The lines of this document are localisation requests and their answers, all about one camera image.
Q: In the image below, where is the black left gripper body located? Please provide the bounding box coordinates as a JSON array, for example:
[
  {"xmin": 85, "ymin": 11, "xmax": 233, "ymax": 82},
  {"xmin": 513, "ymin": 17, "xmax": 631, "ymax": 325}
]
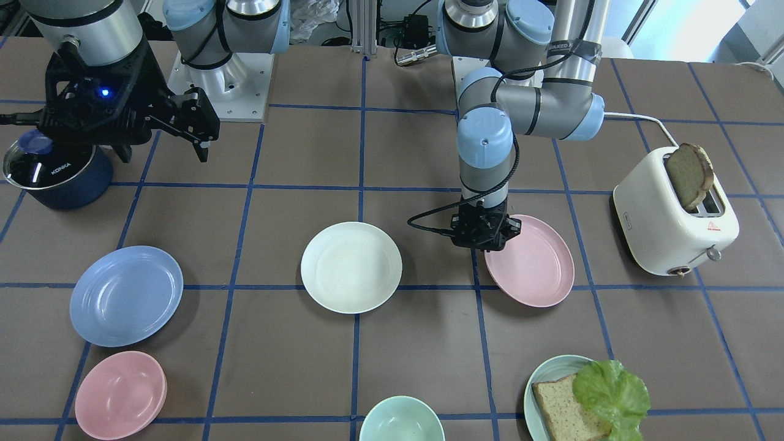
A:
[{"xmin": 450, "ymin": 199, "xmax": 521, "ymax": 252}]

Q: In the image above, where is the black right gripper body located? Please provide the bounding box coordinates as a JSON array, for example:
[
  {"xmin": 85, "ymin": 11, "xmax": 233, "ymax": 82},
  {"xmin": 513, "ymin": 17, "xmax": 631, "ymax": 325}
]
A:
[{"xmin": 37, "ymin": 37, "xmax": 178, "ymax": 162}]

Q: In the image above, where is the pink plate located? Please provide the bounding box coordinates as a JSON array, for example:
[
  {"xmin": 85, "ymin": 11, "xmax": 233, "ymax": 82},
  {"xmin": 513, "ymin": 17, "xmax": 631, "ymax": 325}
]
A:
[{"xmin": 484, "ymin": 214, "xmax": 576, "ymax": 308}]

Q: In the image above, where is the white plate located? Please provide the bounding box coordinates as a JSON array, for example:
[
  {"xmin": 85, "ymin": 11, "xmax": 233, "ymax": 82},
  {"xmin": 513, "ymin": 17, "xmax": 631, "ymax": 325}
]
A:
[{"xmin": 300, "ymin": 222, "xmax": 402, "ymax": 314}]

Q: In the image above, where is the blue plate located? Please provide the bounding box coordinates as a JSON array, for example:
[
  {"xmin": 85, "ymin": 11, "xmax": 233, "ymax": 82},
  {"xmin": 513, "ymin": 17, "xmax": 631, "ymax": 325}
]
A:
[{"xmin": 69, "ymin": 246, "xmax": 184, "ymax": 348}]

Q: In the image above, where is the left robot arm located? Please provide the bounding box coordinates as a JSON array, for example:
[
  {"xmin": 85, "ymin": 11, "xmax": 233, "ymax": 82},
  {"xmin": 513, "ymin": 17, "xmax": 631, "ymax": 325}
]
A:
[{"xmin": 162, "ymin": 1, "xmax": 610, "ymax": 251}]

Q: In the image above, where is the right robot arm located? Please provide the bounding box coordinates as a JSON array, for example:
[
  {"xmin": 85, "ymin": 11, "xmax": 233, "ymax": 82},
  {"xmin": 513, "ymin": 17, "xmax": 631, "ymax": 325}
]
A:
[{"xmin": 2, "ymin": 1, "xmax": 290, "ymax": 162}]

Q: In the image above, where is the dark blue pot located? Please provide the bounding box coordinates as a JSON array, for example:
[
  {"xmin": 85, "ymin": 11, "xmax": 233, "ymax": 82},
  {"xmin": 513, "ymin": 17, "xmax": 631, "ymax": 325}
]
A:
[{"xmin": 2, "ymin": 129, "xmax": 114, "ymax": 211}]

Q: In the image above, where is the light green plate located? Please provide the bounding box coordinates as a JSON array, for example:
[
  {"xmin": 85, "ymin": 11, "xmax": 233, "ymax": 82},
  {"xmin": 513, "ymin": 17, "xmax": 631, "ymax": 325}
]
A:
[{"xmin": 523, "ymin": 355, "xmax": 609, "ymax": 440}]

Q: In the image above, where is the white toaster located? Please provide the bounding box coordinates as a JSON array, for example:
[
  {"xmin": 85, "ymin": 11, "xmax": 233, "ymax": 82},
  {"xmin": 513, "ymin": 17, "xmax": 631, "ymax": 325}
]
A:
[{"xmin": 611, "ymin": 147, "xmax": 740, "ymax": 276}]

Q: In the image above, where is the green lettuce leaf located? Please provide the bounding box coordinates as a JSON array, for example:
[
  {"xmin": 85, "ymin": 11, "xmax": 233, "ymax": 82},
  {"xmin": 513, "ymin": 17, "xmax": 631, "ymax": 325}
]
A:
[{"xmin": 572, "ymin": 360, "xmax": 652, "ymax": 440}]

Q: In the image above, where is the mint green bowl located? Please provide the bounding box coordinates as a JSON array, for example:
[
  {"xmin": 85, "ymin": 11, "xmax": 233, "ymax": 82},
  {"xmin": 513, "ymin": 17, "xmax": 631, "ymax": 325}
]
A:
[{"xmin": 358, "ymin": 396, "xmax": 445, "ymax": 440}]

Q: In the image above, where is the bread slice on plate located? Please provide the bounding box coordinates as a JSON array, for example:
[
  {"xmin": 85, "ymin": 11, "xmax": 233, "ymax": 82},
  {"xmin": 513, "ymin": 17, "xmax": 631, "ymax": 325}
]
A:
[{"xmin": 532, "ymin": 374, "xmax": 611, "ymax": 440}]

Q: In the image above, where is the toast slice in toaster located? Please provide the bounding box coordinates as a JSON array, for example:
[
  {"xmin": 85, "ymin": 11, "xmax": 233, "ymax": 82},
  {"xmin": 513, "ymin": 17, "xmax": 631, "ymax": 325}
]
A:
[{"xmin": 664, "ymin": 143, "xmax": 715, "ymax": 213}]

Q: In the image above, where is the pink bowl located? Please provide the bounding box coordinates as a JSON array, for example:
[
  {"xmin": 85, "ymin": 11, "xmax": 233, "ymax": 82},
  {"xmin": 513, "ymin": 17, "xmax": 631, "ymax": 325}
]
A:
[{"xmin": 75, "ymin": 351, "xmax": 168, "ymax": 440}]

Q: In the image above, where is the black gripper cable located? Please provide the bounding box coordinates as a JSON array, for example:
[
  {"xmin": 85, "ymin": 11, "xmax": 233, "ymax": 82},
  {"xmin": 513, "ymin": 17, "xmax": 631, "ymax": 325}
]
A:
[{"xmin": 407, "ymin": 132, "xmax": 521, "ymax": 237}]

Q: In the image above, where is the white toaster power cable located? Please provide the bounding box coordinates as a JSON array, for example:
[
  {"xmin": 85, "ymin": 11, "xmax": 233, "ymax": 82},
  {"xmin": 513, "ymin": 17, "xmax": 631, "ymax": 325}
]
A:
[{"xmin": 603, "ymin": 111, "xmax": 679, "ymax": 148}]

